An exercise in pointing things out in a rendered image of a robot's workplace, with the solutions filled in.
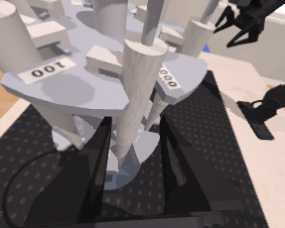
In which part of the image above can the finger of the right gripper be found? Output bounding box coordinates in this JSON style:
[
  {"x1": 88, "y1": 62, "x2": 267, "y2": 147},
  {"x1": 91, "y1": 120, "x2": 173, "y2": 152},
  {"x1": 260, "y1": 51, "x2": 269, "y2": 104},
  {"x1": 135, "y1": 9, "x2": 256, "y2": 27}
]
[
  {"x1": 226, "y1": 19, "x2": 260, "y2": 48},
  {"x1": 214, "y1": 5, "x2": 233, "y2": 33}
]

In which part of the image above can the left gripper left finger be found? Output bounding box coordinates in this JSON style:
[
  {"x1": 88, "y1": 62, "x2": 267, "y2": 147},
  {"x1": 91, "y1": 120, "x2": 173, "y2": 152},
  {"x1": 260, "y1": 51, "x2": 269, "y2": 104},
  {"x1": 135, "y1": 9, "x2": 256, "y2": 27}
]
[{"x1": 24, "y1": 116, "x2": 112, "y2": 225}]

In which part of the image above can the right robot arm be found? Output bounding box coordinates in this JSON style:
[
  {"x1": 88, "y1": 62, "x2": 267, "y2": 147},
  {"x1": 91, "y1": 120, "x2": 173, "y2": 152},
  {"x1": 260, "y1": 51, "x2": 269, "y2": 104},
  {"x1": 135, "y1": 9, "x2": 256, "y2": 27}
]
[{"x1": 227, "y1": 0, "x2": 285, "y2": 141}]

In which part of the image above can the white pipette with blue button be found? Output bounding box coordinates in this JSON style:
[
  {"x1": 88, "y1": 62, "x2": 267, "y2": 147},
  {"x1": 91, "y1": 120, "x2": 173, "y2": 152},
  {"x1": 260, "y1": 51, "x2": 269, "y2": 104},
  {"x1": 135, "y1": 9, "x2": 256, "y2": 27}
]
[{"x1": 85, "y1": 0, "x2": 168, "y2": 167}]

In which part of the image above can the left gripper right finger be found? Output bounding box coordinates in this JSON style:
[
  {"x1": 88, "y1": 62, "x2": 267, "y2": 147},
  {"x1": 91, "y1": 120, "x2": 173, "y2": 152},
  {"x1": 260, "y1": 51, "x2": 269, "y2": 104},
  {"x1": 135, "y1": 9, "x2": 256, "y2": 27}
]
[{"x1": 160, "y1": 114, "x2": 247, "y2": 213}]

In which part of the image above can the white pipette with yellow button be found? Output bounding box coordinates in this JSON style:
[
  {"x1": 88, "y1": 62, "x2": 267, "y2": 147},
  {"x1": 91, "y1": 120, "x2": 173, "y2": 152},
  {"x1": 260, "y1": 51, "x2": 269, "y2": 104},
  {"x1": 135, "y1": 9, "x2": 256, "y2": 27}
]
[
  {"x1": 144, "y1": 0, "x2": 220, "y2": 131},
  {"x1": 0, "y1": 0, "x2": 84, "y2": 150}
]

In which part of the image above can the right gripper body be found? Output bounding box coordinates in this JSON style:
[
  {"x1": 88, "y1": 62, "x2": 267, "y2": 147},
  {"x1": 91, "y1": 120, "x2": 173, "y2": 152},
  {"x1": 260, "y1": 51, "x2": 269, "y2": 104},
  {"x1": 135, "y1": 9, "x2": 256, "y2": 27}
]
[{"x1": 232, "y1": 0, "x2": 282, "y2": 35}]

